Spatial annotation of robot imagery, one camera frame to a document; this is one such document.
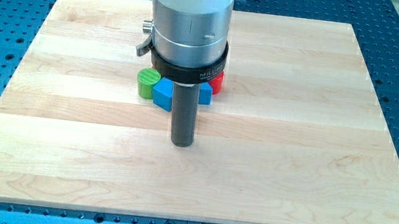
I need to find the black clamp ring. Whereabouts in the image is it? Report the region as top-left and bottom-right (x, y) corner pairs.
(146, 33), (230, 89)

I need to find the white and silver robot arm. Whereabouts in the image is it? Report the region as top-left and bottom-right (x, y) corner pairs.
(136, 0), (234, 68)

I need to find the light wooden board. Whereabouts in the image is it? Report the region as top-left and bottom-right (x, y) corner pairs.
(0, 0), (399, 224)

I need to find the blue block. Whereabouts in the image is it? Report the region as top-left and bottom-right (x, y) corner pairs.
(152, 78), (213, 112)

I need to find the red hexagon block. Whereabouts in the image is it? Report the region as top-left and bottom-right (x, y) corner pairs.
(208, 72), (225, 95)

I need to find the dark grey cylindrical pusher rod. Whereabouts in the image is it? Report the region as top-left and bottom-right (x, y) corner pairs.
(171, 83), (200, 147)

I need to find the green cylinder block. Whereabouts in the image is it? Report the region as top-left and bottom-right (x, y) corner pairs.
(137, 67), (162, 100)

